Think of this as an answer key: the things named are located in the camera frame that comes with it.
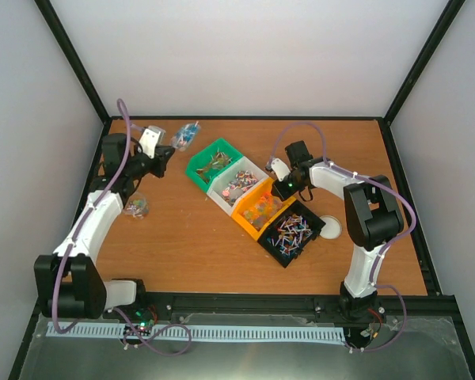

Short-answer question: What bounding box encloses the orange candy bin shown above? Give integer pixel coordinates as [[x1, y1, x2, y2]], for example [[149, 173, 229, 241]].
[[231, 178, 296, 241]]

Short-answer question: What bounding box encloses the black candy bin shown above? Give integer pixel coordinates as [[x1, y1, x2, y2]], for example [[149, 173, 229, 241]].
[[258, 200, 326, 268]]

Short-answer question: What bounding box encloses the metal scoop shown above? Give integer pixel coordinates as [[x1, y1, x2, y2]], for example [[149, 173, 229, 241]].
[[170, 121, 200, 151]]

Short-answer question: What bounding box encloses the white jar lid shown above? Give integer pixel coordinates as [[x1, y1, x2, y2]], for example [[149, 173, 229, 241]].
[[319, 215, 342, 240]]

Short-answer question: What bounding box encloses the clear plastic jar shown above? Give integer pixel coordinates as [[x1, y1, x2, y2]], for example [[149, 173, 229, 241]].
[[123, 192, 149, 219]]

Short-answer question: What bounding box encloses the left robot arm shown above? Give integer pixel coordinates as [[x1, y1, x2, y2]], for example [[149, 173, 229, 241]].
[[34, 127, 175, 319]]

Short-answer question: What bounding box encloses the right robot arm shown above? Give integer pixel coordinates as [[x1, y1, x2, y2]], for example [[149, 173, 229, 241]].
[[267, 141, 404, 321]]

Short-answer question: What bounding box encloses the white candy bin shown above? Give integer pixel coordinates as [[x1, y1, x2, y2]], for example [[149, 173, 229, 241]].
[[207, 156, 268, 215]]

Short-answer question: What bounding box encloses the green candy bin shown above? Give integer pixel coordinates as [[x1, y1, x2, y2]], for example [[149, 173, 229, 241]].
[[185, 138, 243, 192]]

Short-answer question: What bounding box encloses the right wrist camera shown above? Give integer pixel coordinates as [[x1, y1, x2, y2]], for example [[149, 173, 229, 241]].
[[265, 158, 291, 181]]

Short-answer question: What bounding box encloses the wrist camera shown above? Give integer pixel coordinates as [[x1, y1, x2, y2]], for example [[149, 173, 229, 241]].
[[139, 126, 165, 158], [265, 158, 291, 181]]

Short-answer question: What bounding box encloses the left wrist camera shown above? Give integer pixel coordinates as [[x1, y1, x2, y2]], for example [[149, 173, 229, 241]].
[[139, 126, 165, 158]]

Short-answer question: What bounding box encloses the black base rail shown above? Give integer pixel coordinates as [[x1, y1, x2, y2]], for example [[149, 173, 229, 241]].
[[35, 289, 458, 322]]

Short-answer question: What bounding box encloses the light blue cable duct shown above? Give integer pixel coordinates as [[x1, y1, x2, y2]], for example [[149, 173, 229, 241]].
[[64, 322, 345, 345]]

